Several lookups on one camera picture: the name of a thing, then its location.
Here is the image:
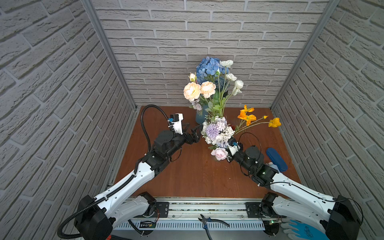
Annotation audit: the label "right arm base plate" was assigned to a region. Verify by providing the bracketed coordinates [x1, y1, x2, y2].
[245, 202, 281, 219]

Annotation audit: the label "teal ceramic vase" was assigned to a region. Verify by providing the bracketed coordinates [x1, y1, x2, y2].
[196, 105, 208, 125]

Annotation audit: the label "black corrugated cable hose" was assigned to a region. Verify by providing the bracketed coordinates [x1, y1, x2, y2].
[56, 104, 169, 240]

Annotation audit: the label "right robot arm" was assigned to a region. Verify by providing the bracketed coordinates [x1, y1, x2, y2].
[228, 138, 364, 240]

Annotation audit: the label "yellow white poppy stem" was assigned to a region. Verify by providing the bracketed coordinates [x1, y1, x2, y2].
[235, 105, 282, 135]

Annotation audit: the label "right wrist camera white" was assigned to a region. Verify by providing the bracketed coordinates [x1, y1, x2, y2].
[228, 142, 240, 156]

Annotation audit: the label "blue work glove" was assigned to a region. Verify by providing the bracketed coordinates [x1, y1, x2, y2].
[280, 219, 329, 240]

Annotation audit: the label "white pink flower bunch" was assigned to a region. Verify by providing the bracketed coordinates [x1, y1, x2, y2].
[202, 116, 235, 161]

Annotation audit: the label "blue hydrangea flower stem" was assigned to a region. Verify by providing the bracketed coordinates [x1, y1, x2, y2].
[196, 57, 230, 88]

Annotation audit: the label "black handled pliers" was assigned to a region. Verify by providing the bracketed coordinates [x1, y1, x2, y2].
[197, 214, 231, 240]

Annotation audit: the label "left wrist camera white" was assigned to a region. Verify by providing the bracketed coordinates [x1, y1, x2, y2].
[168, 113, 184, 135]

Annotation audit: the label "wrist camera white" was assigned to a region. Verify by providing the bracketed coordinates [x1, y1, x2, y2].
[168, 113, 184, 135]
[228, 142, 240, 156]

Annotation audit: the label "blue spray bottle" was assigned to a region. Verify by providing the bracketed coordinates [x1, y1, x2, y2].
[266, 148, 288, 172]

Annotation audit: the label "aluminium rail frame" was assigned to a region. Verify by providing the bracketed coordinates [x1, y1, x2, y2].
[89, 196, 334, 232]

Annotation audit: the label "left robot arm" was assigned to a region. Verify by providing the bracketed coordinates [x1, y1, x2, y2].
[57, 122, 203, 240]

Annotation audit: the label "white poppy flower stem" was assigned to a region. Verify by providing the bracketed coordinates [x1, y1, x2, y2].
[215, 60, 244, 117]

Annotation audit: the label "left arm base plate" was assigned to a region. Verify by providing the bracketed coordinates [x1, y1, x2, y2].
[139, 202, 170, 218]

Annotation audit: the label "white lilac flower bouquet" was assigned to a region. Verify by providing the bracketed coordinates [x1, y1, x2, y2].
[191, 100, 203, 111]

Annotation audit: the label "cream peony flower stem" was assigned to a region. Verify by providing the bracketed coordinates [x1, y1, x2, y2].
[183, 73, 217, 106]

